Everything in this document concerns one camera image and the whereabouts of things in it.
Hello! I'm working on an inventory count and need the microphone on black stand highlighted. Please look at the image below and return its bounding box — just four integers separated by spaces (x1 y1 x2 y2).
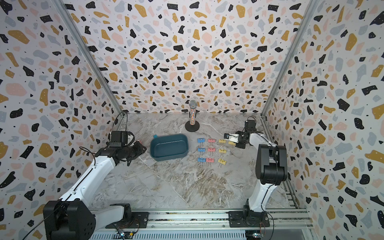
185 100 200 132

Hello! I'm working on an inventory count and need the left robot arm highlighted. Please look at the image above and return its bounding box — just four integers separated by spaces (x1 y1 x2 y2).
43 141 147 240

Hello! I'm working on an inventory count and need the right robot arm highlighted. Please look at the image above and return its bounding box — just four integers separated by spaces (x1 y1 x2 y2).
224 120 288 216

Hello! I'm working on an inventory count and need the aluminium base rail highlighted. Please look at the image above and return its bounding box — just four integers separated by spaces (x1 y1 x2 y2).
85 209 317 240

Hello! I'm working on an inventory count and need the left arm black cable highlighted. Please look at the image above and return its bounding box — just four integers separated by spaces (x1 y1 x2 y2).
20 110 134 240

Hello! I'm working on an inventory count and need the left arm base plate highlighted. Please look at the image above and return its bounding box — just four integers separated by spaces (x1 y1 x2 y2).
106 212 150 229

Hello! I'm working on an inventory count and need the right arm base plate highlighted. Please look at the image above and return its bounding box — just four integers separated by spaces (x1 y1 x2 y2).
228 211 270 228

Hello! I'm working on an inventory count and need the teal plastic storage box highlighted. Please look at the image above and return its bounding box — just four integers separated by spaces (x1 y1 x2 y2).
150 134 189 162

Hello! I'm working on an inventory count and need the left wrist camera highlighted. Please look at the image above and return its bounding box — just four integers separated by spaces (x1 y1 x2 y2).
108 131 128 148

